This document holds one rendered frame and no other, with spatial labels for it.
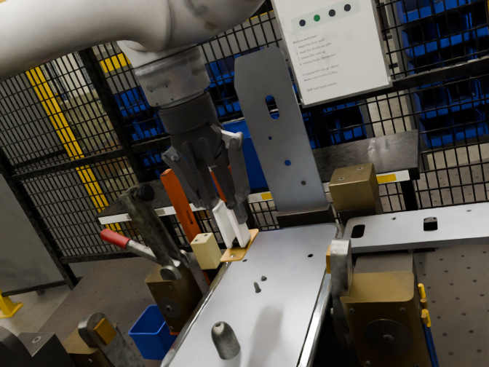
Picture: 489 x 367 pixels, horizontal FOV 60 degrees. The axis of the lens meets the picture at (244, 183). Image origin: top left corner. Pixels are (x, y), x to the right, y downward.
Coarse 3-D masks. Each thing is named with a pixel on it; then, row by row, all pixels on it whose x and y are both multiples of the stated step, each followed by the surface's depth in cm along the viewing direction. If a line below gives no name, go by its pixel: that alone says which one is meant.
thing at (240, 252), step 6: (252, 234) 68; (234, 240) 66; (252, 240) 66; (234, 246) 66; (240, 246) 65; (246, 246) 65; (228, 252) 65; (234, 252) 64; (240, 252) 64; (246, 252) 64; (222, 258) 64; (228, 258) 63; (234, 258) 63; (240, 258) 62
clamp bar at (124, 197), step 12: (132, 192) 70; (144, 192) 67; (120, 204) 71; (132, 204) 68; (144, 204) 71; (132, 216) 69; (144, 216) 70; (156, 216) 71; (144, 228) 69; (156, 228) 72; (156, 240) 70; (168, 240) 73; (156, 252) 71; (168, 252) 73; (180, 252) 74; (168, 264) 71; (180, 264) 74; (180, 276) 72
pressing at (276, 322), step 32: (320, 224) 83; (256, 256) 79; (288, 256) 75; (320, 256) 72; (224, 288) 73; (288, 288) 67; (320, 288) 65; (192, 320) 67; (224, 320) 65; (256, 320) 63; (288, 320) 60; (320, 320) 59; (192, 352) 61; (256, 352) 57; (288, 352) 55
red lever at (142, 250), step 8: (104, 232) 75; (112, 232) 75; (104, 240) 76; (112, 240) 75; (120, 240) 74; (128, 240) 75; (128, 248) 74; (136, 248) 74; (144, 248) 74; (144, 256) 74; (152, 256) 73; (160, 264) 74; (176, 264) 73
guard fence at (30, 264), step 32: (0, 0) 221; (0, 96) 247; (32, 96) 243; (32, 128) 252; (0, 192) 277; (64, 192) 267; (96, 192) 260; (0, 224) 288; (96, 224) 274; (0, 256) 301; (32, 256) 296; (0, 288) 315; (32, 288) 307
